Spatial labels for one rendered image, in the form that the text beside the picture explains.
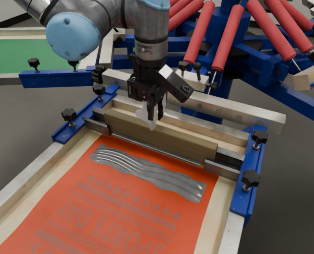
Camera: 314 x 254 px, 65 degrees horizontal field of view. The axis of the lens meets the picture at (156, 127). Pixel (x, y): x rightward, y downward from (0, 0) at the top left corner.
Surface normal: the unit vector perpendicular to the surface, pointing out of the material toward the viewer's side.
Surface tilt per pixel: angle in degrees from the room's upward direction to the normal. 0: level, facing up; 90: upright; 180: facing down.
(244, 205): 0
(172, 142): 90
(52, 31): 90
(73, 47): 90
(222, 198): 0
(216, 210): 0
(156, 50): 90
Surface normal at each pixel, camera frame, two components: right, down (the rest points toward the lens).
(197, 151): -0.43, 0.60
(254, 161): 0.01, -0.74
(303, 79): -0.82, 0.37
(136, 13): -0.18, 0.60
